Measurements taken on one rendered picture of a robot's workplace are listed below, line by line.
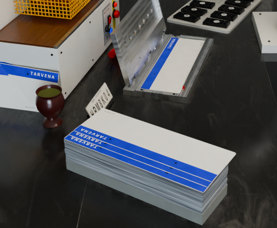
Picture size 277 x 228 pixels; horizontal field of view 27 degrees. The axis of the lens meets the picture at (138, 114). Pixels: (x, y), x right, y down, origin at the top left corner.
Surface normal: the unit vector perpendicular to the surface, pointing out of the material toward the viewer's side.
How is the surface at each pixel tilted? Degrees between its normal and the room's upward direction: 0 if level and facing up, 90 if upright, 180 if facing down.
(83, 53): 90
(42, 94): 0
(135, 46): 76
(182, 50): 0
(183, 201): 90
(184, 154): 0
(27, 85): 69
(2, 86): 63
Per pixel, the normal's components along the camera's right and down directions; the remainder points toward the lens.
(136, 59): 0.92, -0.07
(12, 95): -0.25, 0.08
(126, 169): -0.55, 0.46
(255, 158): -0.02, -0.84
